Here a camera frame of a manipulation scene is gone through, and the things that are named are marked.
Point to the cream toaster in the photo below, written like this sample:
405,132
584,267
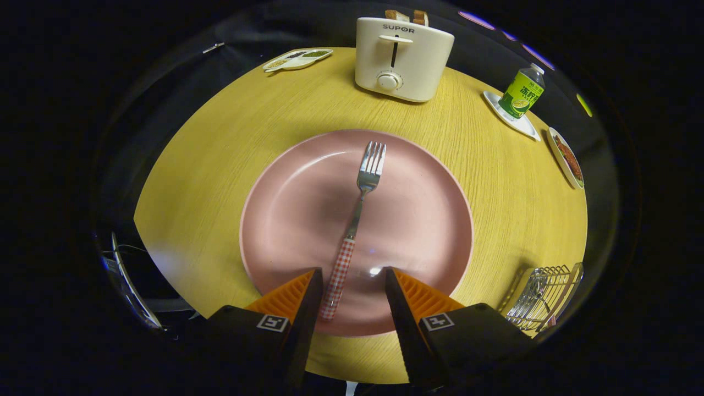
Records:
407,60

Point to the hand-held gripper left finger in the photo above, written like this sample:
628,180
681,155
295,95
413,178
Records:
308,319

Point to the toast bread slice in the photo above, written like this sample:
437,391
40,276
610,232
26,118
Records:
420,17
396,15

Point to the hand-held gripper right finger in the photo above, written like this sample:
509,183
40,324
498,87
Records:
404,319

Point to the open laptop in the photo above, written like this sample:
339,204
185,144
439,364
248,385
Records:
135,291

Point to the fried meat piece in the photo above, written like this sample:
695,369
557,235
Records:
569,159

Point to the white food plate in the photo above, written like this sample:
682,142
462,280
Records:
562,162

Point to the white divided bean dish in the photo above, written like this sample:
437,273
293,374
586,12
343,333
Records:
297,59

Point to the pink plate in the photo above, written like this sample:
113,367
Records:
297,220

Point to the white square coaster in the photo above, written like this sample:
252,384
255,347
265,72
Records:
522,125

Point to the green tea bottle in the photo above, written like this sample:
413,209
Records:
521,93

